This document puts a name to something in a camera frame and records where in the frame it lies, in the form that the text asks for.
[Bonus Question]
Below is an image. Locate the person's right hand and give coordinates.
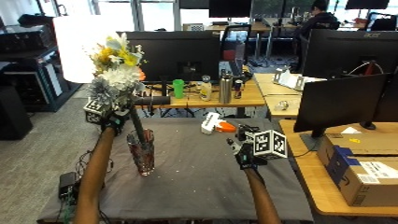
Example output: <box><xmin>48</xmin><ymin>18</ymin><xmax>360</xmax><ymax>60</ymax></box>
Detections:
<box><xmin>225</xmin><ymin>124</ymin><xmax>269</xmax><ymax>171</ymax></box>

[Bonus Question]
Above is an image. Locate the person's left hand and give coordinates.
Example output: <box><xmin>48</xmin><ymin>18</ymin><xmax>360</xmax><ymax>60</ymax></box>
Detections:
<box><xmin>100</xmin><ymin>105</ymin><xmax>132</xmax><ymax>136</ymax></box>

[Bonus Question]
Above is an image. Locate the artificial flower bouquet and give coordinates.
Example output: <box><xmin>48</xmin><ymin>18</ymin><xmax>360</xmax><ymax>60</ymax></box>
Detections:
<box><xmin>84</xmin><ymin>32</ymin><xmax>148</xmax><ymax>147</ymax></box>

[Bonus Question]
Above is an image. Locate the white marker cube left glove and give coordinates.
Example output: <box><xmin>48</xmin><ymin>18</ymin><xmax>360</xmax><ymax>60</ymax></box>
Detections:
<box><xmin>83</xmin><ymin>98</ymin><xmax>109</xmax><ymax>125</ymax></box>

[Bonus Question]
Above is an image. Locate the white marker cube glove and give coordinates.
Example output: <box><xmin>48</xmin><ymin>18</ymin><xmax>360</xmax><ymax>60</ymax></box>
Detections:
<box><xmin>83</xmin><ymin>98</ymin><xmax>109</xmax><ymax>125</ymax></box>
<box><xmin>253</xmin><ymin>129</ymin><xmax>289</xmax><ymax>161</ymax></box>

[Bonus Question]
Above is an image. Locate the white and orange spray bottle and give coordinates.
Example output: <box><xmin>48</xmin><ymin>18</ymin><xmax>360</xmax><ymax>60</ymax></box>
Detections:
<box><xmin>200</xmin><ymin>111</ymin><xmax>237</xmax><ymax>135</ymax></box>

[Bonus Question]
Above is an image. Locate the white marker cube right glove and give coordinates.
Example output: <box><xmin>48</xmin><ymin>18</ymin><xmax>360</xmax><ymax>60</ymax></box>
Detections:
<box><xmin>253</xmin><ymin>129</ymin><xmax>289</xmax><ymax>161</ymax></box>

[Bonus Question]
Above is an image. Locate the crumpled clear plastic wrap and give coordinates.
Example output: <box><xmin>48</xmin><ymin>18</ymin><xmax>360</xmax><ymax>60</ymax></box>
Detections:
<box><xmin>273</xmin><ymin>100</ymin><xmax>292</xmax><ymax>112</ymax></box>

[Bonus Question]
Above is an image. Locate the wooden desk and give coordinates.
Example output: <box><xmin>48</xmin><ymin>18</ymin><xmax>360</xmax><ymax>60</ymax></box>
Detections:
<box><xmin>253</xmin><ymin>73</ymin><xmax>329</xmax><ymax>119</ymax></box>
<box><xmin>135</xmin><ymin>73</ymin><xmax>267</xmax><ymax>110</ymax></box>
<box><xmin>277</xmin><ymin>119</ymin><xmax>398</xmax><ymax>217</ymax></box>

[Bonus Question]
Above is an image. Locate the clear glass vase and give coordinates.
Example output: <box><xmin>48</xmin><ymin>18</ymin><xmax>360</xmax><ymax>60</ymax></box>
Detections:
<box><xmin>125</xmin><ymin>128</ymin><xmax>157</xmax><ymax>177</ymax></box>

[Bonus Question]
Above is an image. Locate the dark drink can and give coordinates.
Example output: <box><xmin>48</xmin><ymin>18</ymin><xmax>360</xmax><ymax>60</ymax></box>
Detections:
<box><xmin>233</xmin><ymin>79</ymin><xmax>245</xmax><ymax>100</ymax></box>

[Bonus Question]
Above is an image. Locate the stainless steel bottle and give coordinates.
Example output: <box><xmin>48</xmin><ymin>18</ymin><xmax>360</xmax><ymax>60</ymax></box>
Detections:
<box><xmin>219</xmin><ymin>69</ymin><xmax>236</xmax><ymax>105</ymax></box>

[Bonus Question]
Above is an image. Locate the green plastic cup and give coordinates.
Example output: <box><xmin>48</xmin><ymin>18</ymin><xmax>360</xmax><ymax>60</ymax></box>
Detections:
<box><xmin>172</xmin><ymin>78</ymin><xmax>185</xmax><ymax>100</ymax></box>

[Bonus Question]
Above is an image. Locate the clear bottle yellow label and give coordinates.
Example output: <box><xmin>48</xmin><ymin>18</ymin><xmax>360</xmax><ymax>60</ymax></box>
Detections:
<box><xmin>199</xmin><ymin>74</ymin><xmax>213</xmax><ymax>102</ymax></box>

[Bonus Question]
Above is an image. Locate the grey table cloth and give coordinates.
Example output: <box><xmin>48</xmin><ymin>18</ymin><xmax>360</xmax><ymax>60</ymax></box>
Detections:
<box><xmin>36</xmin><ymin>117</ymin><xmax>314</xmax><ymax>223</ymax></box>

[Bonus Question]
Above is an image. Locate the white device on desk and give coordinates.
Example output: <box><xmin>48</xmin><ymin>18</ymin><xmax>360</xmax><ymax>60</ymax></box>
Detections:
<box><xmin>272</xmin><ymin>67</ymin><xmax>318</xmax><ymax>91</ymax></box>

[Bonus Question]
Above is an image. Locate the black computer monitor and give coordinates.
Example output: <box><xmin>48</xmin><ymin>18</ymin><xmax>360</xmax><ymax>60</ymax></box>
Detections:
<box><xmin>293</xmin><ymin>73</ymin><xmax>390</xmax><ymax>139</ymax></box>
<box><xmin>117</xmin><ymin>30</ymin><xmax>221</xmax><ymax>83</ymax></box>
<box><xmin>301</xmin><ymin>28</ymin><xmax>398</xmax><ymax>78</ymax></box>

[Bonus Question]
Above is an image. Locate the white lamp shade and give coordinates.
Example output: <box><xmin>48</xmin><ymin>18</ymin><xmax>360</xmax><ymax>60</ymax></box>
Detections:
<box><xmin>52</xmin><ymin>14</ymin><xmax>129</xmax><ymax>84</ymax></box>

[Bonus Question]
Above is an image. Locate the black box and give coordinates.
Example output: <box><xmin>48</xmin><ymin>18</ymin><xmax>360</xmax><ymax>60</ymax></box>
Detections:
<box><xmin>0</xmin><ymin>85</ymin><xmax>35</xmax><ymax>141</ymax></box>

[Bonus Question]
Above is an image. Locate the black power adapter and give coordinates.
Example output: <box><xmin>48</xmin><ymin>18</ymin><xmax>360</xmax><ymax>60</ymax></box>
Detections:
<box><xmin>58</xmin><ymin>171</ymin><xmax>80</xmax><ymax>202</ymax></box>

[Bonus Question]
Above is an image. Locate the black equipment rack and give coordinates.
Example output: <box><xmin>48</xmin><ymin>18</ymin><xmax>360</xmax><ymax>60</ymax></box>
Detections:
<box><xmin>0</xmin><ymin>24</ymin><xmax>72</xmax><ymax>113</ymax></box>

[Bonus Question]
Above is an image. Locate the black office chair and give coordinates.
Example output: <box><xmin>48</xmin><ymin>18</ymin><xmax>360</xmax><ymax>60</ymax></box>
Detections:
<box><xmin>219</xmin><ymin>23</ymin><xmax>253</xmax><ymax>64</ymax></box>

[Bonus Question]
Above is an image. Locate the flat cardboard box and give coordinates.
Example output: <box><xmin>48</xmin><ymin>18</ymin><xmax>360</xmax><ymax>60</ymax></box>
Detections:
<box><xmin>316</xmin><ymin>133</ymin><xmax>398</xmax><ymax>167</ymax></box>

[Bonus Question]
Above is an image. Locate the cardboard box blue tape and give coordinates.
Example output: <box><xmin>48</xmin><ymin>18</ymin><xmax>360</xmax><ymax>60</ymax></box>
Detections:
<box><xmin>325</xmin><ymin>145</ymin><xmax>398</xmax><ymax>207</ymax></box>

